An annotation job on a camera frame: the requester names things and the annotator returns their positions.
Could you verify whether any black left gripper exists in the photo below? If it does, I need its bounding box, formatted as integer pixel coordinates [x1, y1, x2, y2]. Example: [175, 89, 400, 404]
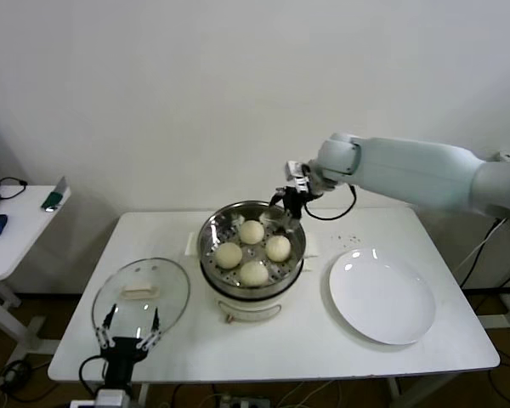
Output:
[95, 304, 162, 391]

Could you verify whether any stainless steel steamer basket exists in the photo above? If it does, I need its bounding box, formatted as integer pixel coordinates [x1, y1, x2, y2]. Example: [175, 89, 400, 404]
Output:
[186, 201, 322, 301]

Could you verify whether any black floor power adapter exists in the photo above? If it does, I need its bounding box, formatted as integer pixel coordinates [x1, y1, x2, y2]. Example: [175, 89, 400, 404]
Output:
[2, 360, 29, 386]

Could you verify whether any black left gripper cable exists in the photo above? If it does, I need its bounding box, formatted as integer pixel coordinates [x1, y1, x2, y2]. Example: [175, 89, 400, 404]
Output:
[78, 355, 108, 394]

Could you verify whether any glass pot lid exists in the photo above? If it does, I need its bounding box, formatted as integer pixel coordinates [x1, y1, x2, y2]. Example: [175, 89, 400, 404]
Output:
[91, 257, 191, 346]

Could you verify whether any black white wall cable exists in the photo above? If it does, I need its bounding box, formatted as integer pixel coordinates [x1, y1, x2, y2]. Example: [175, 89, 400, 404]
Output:
[459, 216, 510, 289]

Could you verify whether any white floor power strip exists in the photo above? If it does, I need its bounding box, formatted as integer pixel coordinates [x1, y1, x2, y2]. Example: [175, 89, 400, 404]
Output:
[218, 393, 273, 408]

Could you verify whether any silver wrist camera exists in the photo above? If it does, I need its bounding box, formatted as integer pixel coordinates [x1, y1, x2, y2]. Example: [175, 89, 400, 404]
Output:
[70, 387, 128, 408]
[284, 160, 310, 190]

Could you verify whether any green grey card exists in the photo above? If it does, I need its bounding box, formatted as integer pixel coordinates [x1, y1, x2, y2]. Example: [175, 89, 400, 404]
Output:
[41, 176, 71, 213]

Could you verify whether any cream electric cooker base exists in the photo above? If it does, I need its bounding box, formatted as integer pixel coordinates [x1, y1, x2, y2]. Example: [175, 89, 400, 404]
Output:
[185, 237, 322, 326]

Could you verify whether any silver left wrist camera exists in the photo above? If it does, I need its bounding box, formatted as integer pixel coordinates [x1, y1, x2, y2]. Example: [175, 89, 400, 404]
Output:
[70, 387, 128, 408]

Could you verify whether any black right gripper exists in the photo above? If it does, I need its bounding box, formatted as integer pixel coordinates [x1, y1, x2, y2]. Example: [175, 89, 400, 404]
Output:
[269, 189, 314, 234]

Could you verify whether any black laptop cable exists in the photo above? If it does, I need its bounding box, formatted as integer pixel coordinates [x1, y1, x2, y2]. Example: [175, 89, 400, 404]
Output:
[0, 177, 28, 201]

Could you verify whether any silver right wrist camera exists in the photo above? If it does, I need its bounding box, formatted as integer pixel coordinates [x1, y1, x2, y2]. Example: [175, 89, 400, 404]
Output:
[284, 160, 310, 190]

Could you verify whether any white steamed baozi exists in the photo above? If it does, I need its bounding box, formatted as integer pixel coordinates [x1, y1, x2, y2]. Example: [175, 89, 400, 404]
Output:
[239, 219, 265, 246]
[214, 241, 243, 269]
[265, 235, 292, 263]
[239, 260, 269, 288]

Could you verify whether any white round plate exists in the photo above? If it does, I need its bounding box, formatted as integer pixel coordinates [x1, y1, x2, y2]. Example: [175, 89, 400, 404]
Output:
[328, 247, 437, 346]

